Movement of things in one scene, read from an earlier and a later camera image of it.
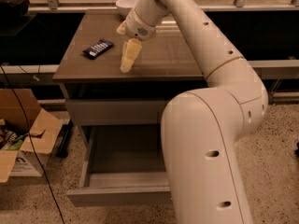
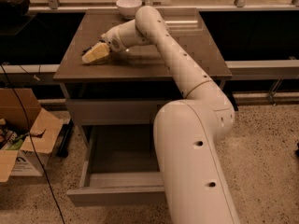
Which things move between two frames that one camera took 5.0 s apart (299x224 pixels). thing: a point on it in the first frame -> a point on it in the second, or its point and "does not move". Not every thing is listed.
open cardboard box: (17, 158) does not move
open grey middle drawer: (123, 165) does not move
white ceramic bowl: (125, 5) does not move
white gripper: (137, 26) -> (112, 41)
